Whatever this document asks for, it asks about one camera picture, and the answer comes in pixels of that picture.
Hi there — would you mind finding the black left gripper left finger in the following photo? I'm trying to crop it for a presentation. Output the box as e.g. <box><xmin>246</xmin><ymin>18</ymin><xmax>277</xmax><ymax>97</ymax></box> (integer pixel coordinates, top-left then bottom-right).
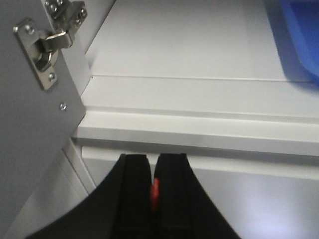
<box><xmin>28</xmin><ymin>154</ymin><xmax>153</xmax><ymax>239</ymax></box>

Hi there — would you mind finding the blue plastic tray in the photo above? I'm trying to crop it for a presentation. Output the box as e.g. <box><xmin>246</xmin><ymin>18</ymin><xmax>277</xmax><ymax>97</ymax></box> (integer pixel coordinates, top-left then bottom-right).
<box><xmin>263</xmin><ymin>0</ymin><xmax>319</xmax><ymax>86</ymax></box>

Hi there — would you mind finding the grey cabinet door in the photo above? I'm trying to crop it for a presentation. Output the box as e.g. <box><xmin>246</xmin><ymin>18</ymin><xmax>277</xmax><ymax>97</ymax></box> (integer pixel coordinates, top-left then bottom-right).
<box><xmin>0</xmin><ymin>0</ymin><xmax>90</xmax><ymax>234</ymax></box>

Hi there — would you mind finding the white cabinet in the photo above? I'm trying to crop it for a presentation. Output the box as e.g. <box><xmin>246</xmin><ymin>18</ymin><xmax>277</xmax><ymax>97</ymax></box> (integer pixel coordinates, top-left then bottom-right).
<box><xmin>6</xmin><ymin>0</ymin><xmax>319</xmax><ymax>239</ymax></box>

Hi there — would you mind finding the metal door hinge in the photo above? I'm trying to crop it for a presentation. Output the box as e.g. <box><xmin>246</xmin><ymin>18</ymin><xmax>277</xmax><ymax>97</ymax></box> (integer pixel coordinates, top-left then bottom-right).
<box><xmin>13</xmin><ymin>0</ymin><xmax>88</xmax><ymax>91</ymax></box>

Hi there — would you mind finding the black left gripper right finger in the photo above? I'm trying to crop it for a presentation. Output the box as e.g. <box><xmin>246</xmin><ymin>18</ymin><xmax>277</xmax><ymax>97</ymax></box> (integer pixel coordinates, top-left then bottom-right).
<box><xmin>155</xmin><ymin>153</ymin><xmax>239</xmax><ymax>239</ymax></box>

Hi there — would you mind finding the red plastic spoon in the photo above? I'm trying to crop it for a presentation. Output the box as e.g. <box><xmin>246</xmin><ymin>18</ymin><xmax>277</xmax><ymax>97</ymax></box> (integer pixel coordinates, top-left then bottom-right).
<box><xmin>150</xmin><ymin>178</ymin><xmax>160</xmax><ymax>212</ymax></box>

